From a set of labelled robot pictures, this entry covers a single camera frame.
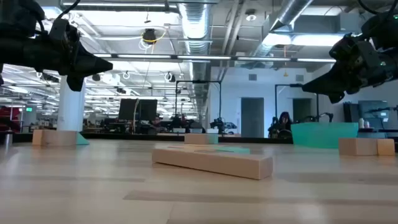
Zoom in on black gantry frame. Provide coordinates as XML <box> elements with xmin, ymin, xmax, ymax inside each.
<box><xmin>174</xmin><ymin>80</ymin><xmax>223</xmax><ymax>135</ymax></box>
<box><xmin>274</xmin><ymin>83</ymin><xmax>320</xmax><ymax>138</ymax></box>

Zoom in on wooden block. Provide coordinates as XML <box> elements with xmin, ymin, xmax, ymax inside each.
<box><xmin>32</xmin><ymin>129</ymin><xmax>78</xmax><ymax>147</ymax></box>

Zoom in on person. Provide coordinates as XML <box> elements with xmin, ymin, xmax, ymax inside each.
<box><xmin>148</xmin><ymin>114</ymin><xmax>167</xmax><ymax>135</ymax></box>
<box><xmin>269</xmin><ymin>111</ymin><xmax>294</xmax><ymax>139</ymax></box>

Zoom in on wall-side computer monitor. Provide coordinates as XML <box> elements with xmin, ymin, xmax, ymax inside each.
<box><xmin>357</xmin><ymin>100</ymin><xmax>389</xmax><ymax>119</ymax></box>

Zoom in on grey door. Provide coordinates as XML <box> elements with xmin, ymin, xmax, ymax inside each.
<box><xmin>240</xmin><ymin>97</ymin><xmax>265</xmax><ymax>138</ymax></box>
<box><xmin>292</xmin><ymin>98</ymin><xmax>312</xmax><ymax>124</ymax></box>

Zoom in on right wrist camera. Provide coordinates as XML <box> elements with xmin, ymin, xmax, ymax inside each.
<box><xmin>353</xmin><ymin>39</ymin><xmax>379</xmax><ymax>78</ymax></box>

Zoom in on black table frame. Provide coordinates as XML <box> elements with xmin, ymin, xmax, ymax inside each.
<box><xmin>0</xmin><ymin>132</ymin><xmax>294</xmax><ymax>144</ymax></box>

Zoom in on led light bar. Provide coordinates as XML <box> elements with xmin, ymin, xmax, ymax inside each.
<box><xmin>92</xmin><ymin>53</ymin><xmax>337</xmax><ymax>63</ymax></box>

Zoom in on black overhead camera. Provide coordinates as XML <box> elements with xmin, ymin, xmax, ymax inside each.
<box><xmin>142</xmin><ymin>28</ymin><xmax>158</xmax><ymax>45</ymax></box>

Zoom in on slanted silver ventilation duct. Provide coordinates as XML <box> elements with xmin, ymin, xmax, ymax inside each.
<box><xmin>269</xmin><ymin>0</ymin><xmax>315</xmax><ymax>32</ymax></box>

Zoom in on teal blocks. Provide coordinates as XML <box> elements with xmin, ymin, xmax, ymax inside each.
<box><xmin>76</xmin><ymin>132</ymin><xmax>90</xmax><ymax>146</ymax></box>

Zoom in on black shelf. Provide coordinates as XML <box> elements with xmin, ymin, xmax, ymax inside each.
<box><xmin>343</xmin><ymin>102</ymin><xmax>359</xmax><ymax>123</ymax></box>

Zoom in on orange rectangular block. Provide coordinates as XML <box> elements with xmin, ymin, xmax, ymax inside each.
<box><xmin>338</xmin><ymin>138</ymin><xmax>378</xmax><ymax>157</ymax></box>
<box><xmin>151</xmin><ymin>147</ymin><xmax>274</xmax><ymax>180</ymax></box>

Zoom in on metal cylinder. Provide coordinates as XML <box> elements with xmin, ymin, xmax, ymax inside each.
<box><xmin>2</xmin><ymin>131</ymin><xmax>14</xmax><ymax>147</ymax></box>

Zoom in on teal plastic container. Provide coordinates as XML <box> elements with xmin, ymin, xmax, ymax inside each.
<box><xmin>290</xmin><ymin>121</ymin><xmax>359</xmax><ymax>149</ymax></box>

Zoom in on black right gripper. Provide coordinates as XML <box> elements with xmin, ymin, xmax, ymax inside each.
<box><xmin>301</xmin><ymin>34</ymin><xmax>398</xmax><ymax>105</ymax></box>

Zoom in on black computer monitor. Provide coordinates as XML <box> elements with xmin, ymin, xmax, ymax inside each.
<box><xmin>118</xmin><ymin>98</ymin><xmax>139</xmax><ymax>121</ymax></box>
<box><xmin>138</xmin><ymin>98</ymin><xmax>159</xmax><ymax>122</ymax></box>

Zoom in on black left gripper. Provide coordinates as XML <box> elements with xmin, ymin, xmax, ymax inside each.
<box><xmin>0</xmin><ymin>35</ymin><xmax>114</xmax><ymax>93</ymax></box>

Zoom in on orange cube block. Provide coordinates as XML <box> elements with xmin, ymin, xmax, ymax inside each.
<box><xmin>183</xmin><ymin>133</ymin><xmax>210</xmax><ymax>145</ymax></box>
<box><xmin>376</xmin><ymin>138</ymin><xmax>396</xmax><ymax>157</ymax></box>

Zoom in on white round pillar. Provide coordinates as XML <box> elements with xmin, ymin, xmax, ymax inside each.
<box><xmin>57</xmin><ymin>76</ymin><xmax>86</xmax><ymax>132</ymax></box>

